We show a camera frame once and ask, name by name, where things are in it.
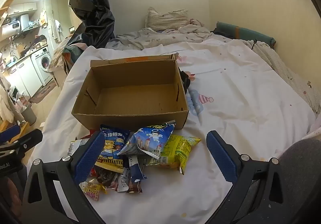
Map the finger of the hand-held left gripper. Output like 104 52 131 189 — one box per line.
0 124 21 144
0 129 44 157

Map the white washing machine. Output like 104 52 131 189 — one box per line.
30 47 54 86

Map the white hanging towel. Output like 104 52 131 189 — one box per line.
49 18 62 44

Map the beige checked pillow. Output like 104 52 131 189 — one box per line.
145 7 189 31

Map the white green snack packet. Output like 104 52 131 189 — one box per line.
68 138 91 157

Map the blue cartoon snack bag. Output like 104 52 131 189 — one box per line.
97 124 131 173

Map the person's grey clothing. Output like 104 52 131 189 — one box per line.
274 137 321 224

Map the beige knitted blanket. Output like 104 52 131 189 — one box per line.
248 40 321 114

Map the black plastic bag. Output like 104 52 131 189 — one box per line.
69 0 116 49

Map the white water heater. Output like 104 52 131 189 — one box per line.
1 20 22 39

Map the brown cardboard box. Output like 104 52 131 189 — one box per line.
71 54 190 131

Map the pink candy packet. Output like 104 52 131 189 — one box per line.
80 181 107 201

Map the blue white chip bag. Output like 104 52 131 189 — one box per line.
117 120 176 159

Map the small white snack packet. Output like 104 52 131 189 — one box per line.
117 167 131 192

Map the grey trash bin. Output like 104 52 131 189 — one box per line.
20 102 37 125

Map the yellow snack bag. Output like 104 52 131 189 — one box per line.
148 134 202 175

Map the patterned floor rug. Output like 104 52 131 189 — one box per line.
29 80 57 104

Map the white clothes pile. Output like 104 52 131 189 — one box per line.
0 74 16 123

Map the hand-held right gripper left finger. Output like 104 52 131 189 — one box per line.
19 131 107 224

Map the black cloth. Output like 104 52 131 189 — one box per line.
179 70 193 89

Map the white printed bedsheet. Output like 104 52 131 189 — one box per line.
27 42 319 224

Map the white kitchen cabinet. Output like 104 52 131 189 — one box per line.
6 57 43 96

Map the blue white narrow snack packet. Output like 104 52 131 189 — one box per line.
127 155 148 182

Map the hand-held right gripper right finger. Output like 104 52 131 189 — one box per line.
206 130 299 224

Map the teal cloth bag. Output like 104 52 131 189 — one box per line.
62 43 87 64

